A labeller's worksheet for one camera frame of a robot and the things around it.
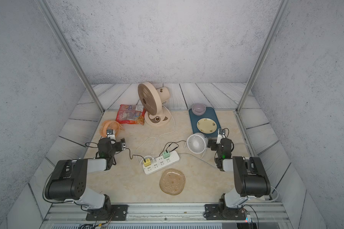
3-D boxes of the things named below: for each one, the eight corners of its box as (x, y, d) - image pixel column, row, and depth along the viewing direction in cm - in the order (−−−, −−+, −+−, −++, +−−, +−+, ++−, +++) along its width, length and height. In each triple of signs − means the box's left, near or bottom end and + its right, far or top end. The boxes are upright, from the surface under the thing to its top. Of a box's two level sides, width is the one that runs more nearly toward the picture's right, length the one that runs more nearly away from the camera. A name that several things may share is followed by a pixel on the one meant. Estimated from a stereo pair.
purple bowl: (192, 115, 118) (192, 111, 114) (191, 106, 124) (191, 102, 121) (205, 115, 118) (206, 111, 114) (204, 106, 124) (204, 102, 121)
